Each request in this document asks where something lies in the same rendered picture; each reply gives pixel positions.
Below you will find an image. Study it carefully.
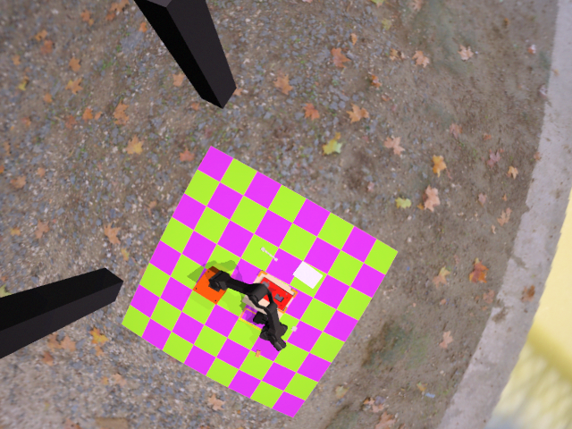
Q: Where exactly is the white flat rectangle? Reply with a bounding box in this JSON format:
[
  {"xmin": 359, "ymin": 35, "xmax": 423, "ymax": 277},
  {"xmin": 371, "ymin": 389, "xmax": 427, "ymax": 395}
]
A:
[{"xmin": 293, "ymin": 261, "xmax": 322, "ymax": 289}]

